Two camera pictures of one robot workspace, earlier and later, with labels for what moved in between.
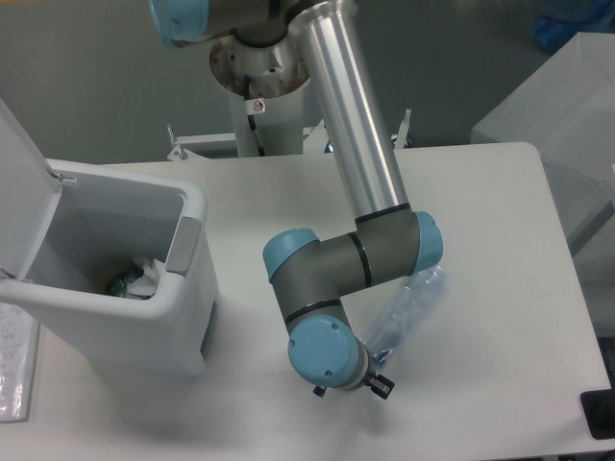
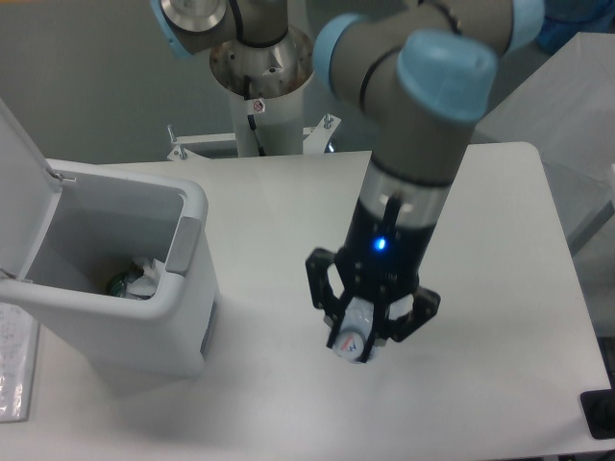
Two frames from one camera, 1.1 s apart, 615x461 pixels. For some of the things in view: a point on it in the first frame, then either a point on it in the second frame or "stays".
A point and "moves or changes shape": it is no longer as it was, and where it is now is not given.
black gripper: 379,384 to 381,260
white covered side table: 566,110 stays
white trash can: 116,262 stays
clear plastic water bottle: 405,311 moves or changes shape
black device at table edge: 599,408 stays
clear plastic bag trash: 147,284 stays
